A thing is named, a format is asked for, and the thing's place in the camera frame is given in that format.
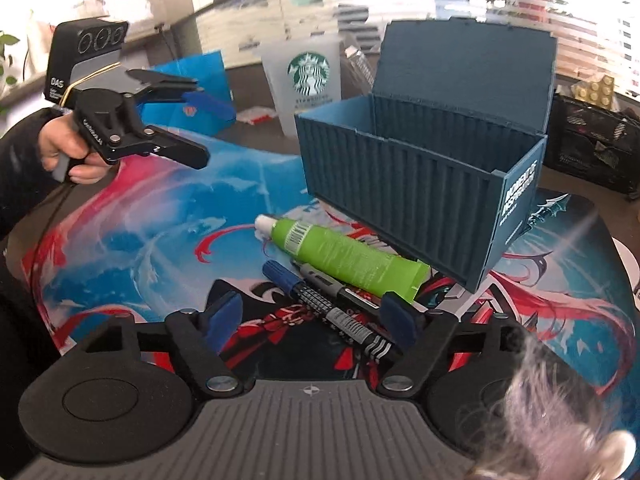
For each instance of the printed desk mat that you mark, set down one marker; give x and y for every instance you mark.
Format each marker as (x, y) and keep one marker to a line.
(150, 240)

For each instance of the grey fur trim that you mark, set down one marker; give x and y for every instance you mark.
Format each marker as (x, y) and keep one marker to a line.
(550, 420)

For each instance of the green tube white cap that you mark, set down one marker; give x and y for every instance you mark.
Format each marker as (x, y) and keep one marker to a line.
(345, 255)

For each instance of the blue container storage box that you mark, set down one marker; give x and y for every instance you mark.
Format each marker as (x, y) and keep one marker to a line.
(400, 185)

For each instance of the yellow pill blister pack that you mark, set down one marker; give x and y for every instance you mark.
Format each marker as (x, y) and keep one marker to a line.
(595, 91)

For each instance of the person's left forearm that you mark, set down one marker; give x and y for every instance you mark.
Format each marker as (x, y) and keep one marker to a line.
(20, 175)

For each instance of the black grey pen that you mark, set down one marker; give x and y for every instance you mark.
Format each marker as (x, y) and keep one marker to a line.
(325, 282)

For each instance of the person's left hand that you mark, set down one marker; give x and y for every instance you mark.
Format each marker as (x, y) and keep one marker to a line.
(57, 135)

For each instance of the clear plastic cup green logo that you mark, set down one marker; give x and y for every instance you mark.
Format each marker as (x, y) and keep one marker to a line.
(300, 100)

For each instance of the blue paper bag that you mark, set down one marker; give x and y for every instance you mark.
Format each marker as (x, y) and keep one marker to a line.
(210, 70)

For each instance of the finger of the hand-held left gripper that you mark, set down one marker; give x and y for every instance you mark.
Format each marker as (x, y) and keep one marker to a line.
(185, 152)
(210, 106)

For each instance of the white printed paper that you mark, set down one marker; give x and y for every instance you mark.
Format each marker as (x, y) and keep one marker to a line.
(245, 111)

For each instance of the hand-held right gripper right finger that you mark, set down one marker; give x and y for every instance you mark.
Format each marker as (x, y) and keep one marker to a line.
(397, 320)

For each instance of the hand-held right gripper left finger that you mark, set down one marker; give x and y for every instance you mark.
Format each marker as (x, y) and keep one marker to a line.
(222, 322)

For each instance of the green leafy plant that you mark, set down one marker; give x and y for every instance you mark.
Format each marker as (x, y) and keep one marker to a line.
(6, 40)

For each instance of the black marker blue cap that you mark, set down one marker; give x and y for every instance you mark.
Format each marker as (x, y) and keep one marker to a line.
(312, 300)

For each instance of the white printed card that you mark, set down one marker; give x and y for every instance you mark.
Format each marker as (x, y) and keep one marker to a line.
(627, 270)

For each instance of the black mesh desk organizer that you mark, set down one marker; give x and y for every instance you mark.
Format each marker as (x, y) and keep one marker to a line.
(590, 135)

